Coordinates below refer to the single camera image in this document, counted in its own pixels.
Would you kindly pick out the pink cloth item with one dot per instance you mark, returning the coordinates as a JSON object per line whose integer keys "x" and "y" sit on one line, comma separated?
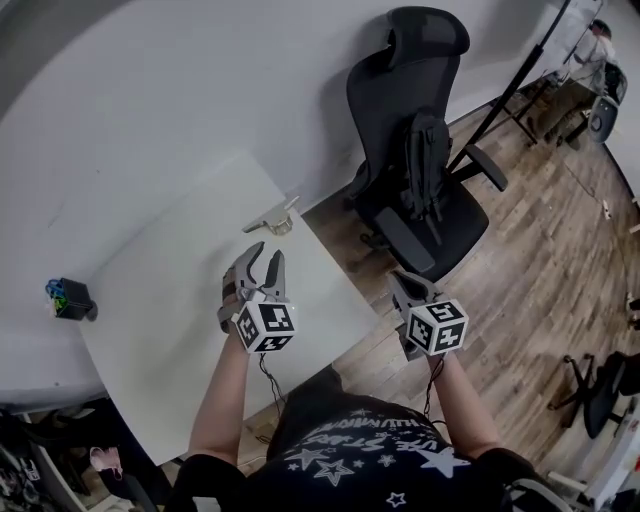
{"x": 106, "y": 459}

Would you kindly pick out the person's right forearm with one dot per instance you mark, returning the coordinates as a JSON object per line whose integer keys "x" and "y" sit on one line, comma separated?
{"x": 465, "y": 405}

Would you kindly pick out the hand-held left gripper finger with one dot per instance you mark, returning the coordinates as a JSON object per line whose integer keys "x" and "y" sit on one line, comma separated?
{"x": 276, "y": 277}
{"x": 247, "y": 265}

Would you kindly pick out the person's left forearm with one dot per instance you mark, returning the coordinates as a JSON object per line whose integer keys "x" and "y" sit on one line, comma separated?
{"x": 222, "y": 400}

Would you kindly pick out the person's black star t-shirt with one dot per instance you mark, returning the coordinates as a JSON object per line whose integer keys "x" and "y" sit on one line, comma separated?
{"x": 380, "y": 460}

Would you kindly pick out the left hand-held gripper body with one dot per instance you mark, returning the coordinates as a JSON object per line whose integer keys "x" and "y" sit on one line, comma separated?
{"x": 265, "y": 327}

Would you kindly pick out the green clip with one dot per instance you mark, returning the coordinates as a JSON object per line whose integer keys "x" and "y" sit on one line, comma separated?
{"x": 59, "y": 303}

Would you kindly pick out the white desk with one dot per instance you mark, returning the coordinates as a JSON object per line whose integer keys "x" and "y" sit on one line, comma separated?
{"x": 200, "y": 280}

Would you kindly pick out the blue clip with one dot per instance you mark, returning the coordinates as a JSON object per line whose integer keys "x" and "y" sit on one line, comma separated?
{"x": 52, "y": 286}

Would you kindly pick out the whiteboard on black stand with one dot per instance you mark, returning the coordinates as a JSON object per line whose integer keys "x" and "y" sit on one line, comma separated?
{"x": 520, "y": 75}

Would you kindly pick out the person's black trousers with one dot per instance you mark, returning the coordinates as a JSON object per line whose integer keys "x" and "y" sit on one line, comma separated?
{"x": 312, "y": 400}

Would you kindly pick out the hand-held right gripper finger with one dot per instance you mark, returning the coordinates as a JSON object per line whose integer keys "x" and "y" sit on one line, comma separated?
{"x": 420, "y": 291}
{"x": 398, "y": 292}

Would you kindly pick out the black office chair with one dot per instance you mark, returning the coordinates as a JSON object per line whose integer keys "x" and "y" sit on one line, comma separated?
{"x": 600, "y": 395}
{"x": 400, "y": 150}

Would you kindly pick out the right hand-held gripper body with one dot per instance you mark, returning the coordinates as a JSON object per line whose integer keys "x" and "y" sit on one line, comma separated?
{"x": 437, "y": 327}

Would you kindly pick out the black pen holder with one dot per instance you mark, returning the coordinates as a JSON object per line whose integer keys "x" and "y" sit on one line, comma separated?
{"x": 72, "y": 301}

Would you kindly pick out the person's left hand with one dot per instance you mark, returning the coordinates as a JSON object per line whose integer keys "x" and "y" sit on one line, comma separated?
{"x": 229, "y": 287}

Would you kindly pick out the black backpack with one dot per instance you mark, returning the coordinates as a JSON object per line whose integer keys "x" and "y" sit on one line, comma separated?
{"x": 427, "y": 165}

